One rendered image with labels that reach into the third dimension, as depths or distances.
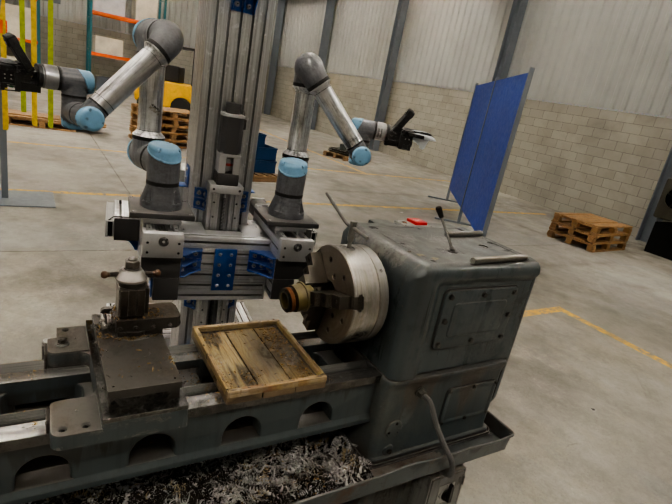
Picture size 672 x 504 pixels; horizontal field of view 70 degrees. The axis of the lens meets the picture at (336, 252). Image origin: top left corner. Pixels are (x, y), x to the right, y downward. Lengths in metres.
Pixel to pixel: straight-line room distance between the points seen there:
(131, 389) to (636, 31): 12.21
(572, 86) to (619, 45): 1.22
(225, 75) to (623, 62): 11.20
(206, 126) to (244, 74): 0.25
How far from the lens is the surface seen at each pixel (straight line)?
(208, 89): 2.04
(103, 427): 1.23
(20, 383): 1.47
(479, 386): 1.90
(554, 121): 13.10
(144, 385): 1.23
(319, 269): 1.53
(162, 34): 1.83
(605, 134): 12.38
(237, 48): 2.05
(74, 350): 1.49
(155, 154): 1.85
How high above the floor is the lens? 1.68
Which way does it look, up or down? 18 degrees down
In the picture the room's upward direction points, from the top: 11 degrees clockwise
